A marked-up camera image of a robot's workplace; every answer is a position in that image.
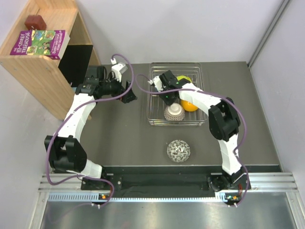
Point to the lime green bowl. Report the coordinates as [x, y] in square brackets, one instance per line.
[180, 77]

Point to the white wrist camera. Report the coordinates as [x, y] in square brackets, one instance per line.
[156, 83]
[118, 68]

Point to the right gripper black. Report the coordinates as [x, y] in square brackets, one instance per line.
[168, 102]

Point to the black white patterned bowl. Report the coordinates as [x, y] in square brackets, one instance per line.
[178, 151]

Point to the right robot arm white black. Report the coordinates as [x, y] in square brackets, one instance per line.
[223, 121]

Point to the metal wire dish rack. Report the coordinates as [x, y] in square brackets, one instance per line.
[156, 107]

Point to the dark red block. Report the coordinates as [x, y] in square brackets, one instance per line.
[35, 22]

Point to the aluminium rail frame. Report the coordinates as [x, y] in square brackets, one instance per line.
[68, 202]

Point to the patterned beige upturned bowl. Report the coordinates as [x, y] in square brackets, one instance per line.
[174, 112]

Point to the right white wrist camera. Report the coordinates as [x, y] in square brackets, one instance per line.
[156, 83]

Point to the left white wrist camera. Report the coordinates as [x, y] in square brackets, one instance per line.
[118, 68]

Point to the orange yellow bowl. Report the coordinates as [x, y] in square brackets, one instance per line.
[187, 106]

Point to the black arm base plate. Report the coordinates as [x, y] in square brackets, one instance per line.
[173, 181]

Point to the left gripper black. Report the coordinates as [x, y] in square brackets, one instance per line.
[127, 97]

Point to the wooden shelf unit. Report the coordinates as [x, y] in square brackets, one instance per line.
[41, 75]

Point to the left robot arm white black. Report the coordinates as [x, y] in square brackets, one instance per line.
[64, 150]

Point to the purple treehouse book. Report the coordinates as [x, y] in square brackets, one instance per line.
[42, 42]

